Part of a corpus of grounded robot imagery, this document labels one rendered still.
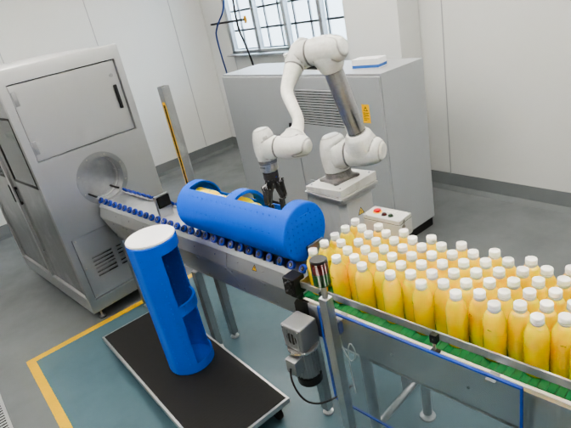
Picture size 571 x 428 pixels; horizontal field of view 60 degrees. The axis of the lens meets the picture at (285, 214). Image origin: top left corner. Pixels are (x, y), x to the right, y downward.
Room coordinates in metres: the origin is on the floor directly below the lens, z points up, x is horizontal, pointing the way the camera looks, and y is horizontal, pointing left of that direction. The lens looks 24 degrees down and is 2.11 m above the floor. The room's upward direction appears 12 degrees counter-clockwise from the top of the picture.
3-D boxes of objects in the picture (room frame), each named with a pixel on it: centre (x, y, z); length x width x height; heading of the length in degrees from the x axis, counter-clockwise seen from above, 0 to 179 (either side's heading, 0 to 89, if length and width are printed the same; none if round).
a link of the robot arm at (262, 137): (2.23, 0.02, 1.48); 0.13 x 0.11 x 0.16; 54
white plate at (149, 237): (2.50, 0.76, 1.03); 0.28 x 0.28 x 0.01
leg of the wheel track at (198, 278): (2.75, 0.63, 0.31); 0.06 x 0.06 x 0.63; 40
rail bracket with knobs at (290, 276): (1.83, 0.02, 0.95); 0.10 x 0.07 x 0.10; 130
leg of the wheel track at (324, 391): (2.00, -0.01, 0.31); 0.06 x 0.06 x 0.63; 40
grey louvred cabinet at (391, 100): (4.57, -0.45, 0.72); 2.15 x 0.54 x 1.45; 35
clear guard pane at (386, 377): (1.34, -0.31, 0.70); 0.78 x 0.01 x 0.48; 40
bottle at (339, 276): (1.72, -0.16, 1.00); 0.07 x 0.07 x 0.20
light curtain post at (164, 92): (3.35, 0.62, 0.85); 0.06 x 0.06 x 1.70; 40
